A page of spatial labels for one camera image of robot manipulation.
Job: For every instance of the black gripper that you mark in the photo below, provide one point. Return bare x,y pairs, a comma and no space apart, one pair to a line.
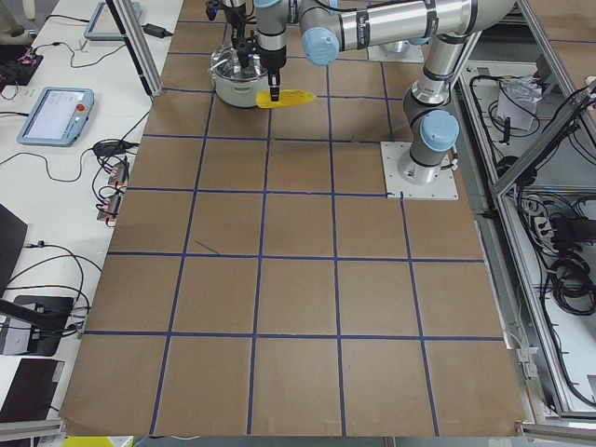
236,23
272,60

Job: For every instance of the yellow corn cob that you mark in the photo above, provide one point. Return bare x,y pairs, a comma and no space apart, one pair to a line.
286,98

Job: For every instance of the glass pot lid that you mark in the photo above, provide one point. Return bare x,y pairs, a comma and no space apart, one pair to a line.
226,63

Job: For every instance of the pale green steel pot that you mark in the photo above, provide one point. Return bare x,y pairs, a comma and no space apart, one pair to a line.
239,94

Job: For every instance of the black power adapter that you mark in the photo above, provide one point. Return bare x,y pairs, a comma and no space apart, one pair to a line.
156,31

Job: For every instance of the far blue teach pendant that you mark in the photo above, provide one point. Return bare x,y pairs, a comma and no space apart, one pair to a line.
102,26

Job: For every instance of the blue teach pendant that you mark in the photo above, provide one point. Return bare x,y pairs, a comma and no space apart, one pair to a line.
102,26
58,117

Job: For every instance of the near blue teach pendant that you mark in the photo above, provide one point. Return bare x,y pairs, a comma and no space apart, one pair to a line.
58,117

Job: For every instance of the black laptop corner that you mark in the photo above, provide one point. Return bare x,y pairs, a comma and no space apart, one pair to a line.
12,237

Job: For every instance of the black monitor stand base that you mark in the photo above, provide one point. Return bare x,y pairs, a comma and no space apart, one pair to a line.
35,324

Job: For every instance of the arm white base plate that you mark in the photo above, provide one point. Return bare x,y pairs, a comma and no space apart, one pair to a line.
404,179

